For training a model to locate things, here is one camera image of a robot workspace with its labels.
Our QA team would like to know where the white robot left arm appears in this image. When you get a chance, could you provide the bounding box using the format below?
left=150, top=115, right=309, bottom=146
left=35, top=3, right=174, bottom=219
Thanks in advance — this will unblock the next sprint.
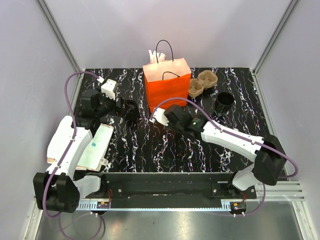
left=33, top=89, right=138, bottom=213

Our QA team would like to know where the black paper coffee cup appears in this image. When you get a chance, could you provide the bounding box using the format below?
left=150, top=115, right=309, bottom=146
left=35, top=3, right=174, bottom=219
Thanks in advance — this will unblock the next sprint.
left=214, top=92, right=235, bottom=117

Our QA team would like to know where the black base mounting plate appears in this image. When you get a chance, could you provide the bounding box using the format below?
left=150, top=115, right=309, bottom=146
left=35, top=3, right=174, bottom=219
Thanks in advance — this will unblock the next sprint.
left=87, top=172, right=257, bottom=202

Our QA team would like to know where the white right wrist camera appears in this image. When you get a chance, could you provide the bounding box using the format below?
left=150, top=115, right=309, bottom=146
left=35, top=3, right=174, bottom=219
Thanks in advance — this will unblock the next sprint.
left=149, top=107, right=169, bottom=126

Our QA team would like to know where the orange paper bag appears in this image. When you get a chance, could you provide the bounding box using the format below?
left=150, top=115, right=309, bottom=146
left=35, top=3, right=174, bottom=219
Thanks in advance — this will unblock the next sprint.
left=143, top=55, right=191, bottom=112

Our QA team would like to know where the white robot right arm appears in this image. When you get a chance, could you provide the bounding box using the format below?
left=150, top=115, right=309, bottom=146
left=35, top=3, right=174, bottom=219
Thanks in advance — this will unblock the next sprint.
left=162, top=104, right=286, bottom=199

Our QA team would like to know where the grey slotted cable duct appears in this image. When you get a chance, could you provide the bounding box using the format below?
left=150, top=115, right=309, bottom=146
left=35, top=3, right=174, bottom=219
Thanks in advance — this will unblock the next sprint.
left=76, top=198, right=242, bottom=211

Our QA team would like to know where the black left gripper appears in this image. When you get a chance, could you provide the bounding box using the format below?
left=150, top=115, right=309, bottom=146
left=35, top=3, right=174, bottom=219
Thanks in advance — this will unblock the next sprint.
left=95, top=87, right=129, bottom=118

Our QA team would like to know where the black coffee cup lid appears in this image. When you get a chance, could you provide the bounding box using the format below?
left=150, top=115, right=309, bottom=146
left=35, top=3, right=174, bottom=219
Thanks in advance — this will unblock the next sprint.
left=124, top=100, right=140, bottom=121

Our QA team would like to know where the white napkin stack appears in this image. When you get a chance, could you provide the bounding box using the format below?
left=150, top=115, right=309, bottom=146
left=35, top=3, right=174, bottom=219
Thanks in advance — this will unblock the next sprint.
left=47, top=116, right=114, bottom=177

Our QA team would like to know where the brown cardboard cup carrier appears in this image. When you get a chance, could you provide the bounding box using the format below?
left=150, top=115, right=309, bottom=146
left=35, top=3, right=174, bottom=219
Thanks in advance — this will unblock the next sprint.
left=188, top=70, right=218, bottom=98

